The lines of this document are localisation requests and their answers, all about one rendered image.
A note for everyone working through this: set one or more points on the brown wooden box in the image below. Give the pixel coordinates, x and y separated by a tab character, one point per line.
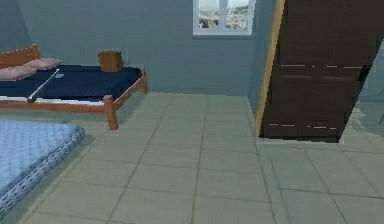
110	61

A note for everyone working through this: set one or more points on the white framed window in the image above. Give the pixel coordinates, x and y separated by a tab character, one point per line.
223	16

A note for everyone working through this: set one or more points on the wooden bed with navy mattress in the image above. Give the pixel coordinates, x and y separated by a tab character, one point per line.
83	83

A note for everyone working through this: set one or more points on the dark brown room door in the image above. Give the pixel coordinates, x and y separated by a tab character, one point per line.
313	73

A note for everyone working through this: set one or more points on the small white object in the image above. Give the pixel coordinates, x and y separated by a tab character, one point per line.
59	76

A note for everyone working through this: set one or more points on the grey baseball bat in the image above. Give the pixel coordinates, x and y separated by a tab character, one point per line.
42	86

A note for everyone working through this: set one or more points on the pink pillow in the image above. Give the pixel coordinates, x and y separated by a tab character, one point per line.
15	72
42	63

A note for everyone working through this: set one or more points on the light blue patterned mattress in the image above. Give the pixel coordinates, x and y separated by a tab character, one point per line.
30	150

